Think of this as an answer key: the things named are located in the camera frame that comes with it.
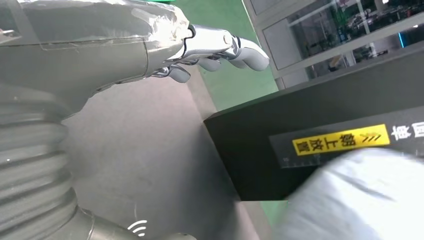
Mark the grey courier bag parcel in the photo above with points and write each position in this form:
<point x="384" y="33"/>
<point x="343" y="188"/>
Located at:
<point x="348" y="198"/>

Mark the dark framed glass partition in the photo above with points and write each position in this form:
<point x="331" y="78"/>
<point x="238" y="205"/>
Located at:
<point x="331" y="33"/>

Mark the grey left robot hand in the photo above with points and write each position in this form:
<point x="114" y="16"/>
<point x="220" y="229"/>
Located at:
<point x="82" y="49"/>

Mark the black inbound scanner machine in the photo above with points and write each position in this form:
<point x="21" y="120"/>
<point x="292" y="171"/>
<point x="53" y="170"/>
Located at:
<point x="251" y="132"/>

